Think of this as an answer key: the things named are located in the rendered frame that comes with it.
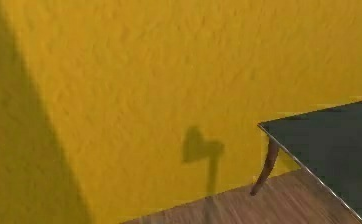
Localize dark glass top table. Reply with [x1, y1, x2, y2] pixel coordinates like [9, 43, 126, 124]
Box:
[249, 99, 362, 224]

